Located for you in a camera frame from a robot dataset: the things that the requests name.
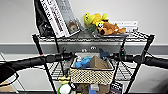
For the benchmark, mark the pale woven basket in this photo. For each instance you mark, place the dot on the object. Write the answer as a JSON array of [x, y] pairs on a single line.
[[91, 76]]

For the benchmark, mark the light blue plush toy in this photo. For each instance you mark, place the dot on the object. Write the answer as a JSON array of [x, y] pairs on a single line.
[[83, 62]]

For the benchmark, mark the brown cardboard box in basket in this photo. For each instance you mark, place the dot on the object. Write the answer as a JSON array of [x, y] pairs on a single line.
[[98, 63]]

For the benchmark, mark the orange dog plush toy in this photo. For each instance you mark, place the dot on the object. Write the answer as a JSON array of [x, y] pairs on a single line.
[[110, 28]]

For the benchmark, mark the flat white box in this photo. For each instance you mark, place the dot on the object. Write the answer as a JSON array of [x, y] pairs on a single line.
[[129, 25]]

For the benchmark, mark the grey box with picture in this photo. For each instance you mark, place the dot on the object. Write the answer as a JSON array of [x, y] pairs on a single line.
[[72, 20]]

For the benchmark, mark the small blue box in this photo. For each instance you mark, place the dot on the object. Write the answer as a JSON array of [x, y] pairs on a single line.
[[93, 89]]

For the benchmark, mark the yellow green plush toy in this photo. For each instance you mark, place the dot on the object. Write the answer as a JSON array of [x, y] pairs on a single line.
[[91, 19]]

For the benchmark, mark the white wall socket pair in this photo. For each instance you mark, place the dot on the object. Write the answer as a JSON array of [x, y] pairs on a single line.
[[93, 48]]

